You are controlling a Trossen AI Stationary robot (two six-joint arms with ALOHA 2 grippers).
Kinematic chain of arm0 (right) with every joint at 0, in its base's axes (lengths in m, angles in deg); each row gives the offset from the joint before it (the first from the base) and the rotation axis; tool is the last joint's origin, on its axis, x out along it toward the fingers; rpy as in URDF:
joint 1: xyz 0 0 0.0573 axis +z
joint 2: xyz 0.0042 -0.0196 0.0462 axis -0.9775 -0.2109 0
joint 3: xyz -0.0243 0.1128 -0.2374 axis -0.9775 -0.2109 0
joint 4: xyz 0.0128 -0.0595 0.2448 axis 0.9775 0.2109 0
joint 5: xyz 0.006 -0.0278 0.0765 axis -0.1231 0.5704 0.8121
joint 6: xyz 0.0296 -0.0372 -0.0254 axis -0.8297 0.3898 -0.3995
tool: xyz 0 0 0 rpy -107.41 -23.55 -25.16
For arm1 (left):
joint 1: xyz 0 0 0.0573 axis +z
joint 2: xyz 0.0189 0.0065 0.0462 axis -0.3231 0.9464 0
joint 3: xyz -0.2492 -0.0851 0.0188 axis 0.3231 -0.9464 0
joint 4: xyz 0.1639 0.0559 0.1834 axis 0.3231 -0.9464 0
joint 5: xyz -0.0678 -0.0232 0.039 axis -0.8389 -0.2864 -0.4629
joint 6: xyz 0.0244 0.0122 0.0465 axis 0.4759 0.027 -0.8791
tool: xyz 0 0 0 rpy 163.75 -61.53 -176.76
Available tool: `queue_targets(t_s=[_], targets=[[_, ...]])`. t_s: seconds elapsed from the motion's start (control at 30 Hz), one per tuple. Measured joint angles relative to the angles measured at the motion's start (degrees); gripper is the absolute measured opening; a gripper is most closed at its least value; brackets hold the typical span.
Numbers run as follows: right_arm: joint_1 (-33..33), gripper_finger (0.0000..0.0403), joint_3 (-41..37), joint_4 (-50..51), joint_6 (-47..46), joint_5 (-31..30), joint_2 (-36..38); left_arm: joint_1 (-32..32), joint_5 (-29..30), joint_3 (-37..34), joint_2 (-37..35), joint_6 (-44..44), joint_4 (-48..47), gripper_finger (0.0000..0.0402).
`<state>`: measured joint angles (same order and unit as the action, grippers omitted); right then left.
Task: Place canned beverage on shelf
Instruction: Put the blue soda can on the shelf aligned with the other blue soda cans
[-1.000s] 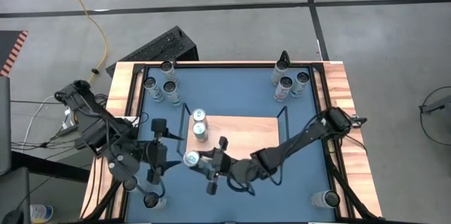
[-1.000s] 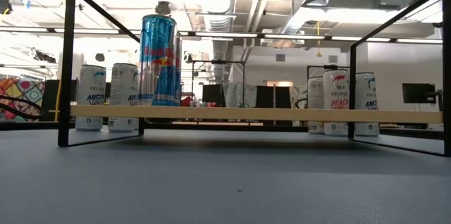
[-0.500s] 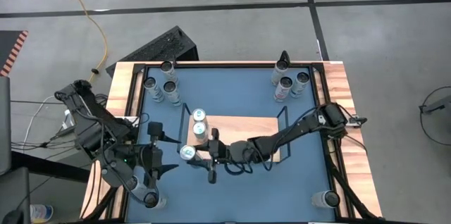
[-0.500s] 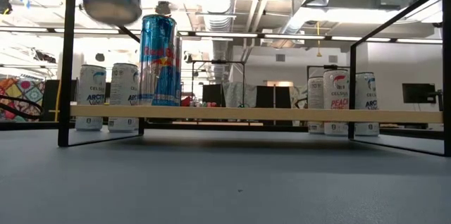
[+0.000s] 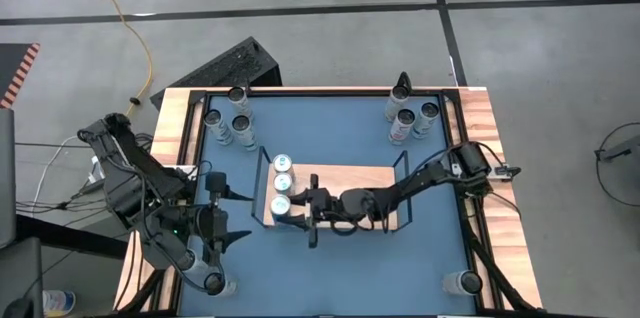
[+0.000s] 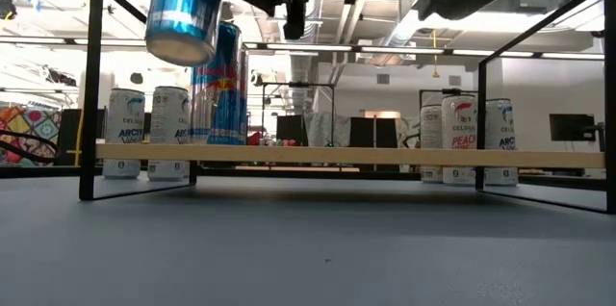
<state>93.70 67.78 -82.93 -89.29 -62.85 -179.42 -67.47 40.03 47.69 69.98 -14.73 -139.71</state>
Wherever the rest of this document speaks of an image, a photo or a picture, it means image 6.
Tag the blue silver Red Bull can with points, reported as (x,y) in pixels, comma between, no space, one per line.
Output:
(185,12)
(226,104)

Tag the white Celsius Arctic Vibe can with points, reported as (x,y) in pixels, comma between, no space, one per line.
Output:
(166,113)
(500,123)
(124,113)

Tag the white Celsius Peach Vibe can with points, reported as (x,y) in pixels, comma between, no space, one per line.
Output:
(459,118)

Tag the ceiling light strip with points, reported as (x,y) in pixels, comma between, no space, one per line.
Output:
(31,39)
(308,47)
(493,53)
(402,50)
(110,42)
(572,56)

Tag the grey patterned cloth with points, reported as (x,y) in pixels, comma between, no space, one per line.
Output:
(327,128)

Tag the black cabinet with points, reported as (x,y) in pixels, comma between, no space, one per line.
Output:
(373,133)
(291,130)

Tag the black round object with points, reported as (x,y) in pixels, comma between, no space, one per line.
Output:
(136,78)

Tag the black partition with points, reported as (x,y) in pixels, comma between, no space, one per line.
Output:
(69,133)

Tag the black ceiling device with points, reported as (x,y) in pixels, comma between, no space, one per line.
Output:
(7,7)

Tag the colourful patterned cloth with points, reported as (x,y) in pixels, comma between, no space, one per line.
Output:
(29,123)

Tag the blue table mat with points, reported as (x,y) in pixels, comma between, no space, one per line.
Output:
(308,258)

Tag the black monitor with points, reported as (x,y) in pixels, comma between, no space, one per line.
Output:
(572,128)

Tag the large silver air duct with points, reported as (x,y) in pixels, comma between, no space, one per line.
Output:
(399,32)

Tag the silver ribbed air duct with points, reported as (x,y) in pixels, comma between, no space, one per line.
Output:
(300,75)

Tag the grey wall vent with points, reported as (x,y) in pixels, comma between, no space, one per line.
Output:
(454,80)
(382,78)

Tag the wooden shelf with black frame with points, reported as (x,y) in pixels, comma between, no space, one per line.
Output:
(337,156)

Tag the black aluminium table frame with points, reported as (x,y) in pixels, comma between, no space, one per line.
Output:
(38,172)

